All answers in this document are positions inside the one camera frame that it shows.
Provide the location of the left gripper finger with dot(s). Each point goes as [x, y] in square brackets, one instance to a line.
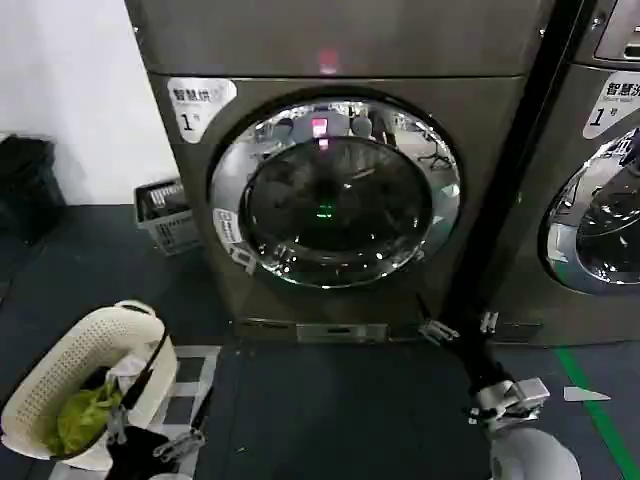
[182, 445]
[117, 425]

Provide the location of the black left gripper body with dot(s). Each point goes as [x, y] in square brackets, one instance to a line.
[137, 455]

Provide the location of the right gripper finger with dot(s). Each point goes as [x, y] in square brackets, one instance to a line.
[489, 322]
[439, 332]

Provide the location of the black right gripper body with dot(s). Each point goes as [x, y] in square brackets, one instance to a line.
[480, 357]

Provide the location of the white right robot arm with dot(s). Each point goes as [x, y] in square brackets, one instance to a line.
[535, 455]

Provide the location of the green garment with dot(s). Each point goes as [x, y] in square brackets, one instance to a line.
[85, 415]

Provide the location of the black garment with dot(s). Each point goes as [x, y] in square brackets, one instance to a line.
[100, 379]

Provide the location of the grey dryer with label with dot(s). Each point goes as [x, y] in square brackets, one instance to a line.
[545, 310]
[475, 150]

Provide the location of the white garment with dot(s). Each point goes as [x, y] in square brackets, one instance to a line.
[131, 365]

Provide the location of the white perforated laundry basket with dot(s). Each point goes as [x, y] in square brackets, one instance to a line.
[55, 360]

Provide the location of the white paper scrap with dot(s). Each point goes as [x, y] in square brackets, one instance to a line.
[585, 394]

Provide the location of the round glass dryer door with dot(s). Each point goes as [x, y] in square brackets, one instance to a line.
[600, 235]
[335, 200]

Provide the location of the grey plastic crate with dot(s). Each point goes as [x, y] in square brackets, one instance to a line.
[170, 230]

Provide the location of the white door sticker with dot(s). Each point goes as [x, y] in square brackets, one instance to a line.
[227, 227]

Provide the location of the white number label sticker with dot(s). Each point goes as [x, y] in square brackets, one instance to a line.
[195, 110]
[610, 110]

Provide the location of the black bin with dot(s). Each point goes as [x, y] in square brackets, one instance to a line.
[30, 185]

